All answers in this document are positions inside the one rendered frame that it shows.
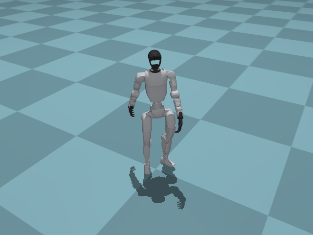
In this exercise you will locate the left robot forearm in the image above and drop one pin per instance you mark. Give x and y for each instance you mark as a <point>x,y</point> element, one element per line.
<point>178,107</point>

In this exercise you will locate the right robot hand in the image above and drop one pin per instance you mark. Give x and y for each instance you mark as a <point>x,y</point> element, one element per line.
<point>130,110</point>

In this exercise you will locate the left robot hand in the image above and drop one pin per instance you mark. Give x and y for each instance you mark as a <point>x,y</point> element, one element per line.
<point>180,117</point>

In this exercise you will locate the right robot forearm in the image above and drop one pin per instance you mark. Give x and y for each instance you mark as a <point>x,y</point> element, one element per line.
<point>132,100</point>

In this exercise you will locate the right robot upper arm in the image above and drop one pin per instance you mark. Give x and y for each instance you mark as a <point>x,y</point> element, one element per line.
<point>139,78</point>

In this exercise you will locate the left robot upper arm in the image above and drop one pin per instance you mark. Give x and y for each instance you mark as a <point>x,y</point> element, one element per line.
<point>173,84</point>

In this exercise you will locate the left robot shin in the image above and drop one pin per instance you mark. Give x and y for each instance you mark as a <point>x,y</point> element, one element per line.
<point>166,149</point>

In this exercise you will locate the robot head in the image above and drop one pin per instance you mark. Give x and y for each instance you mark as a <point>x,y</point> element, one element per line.
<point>154,55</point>

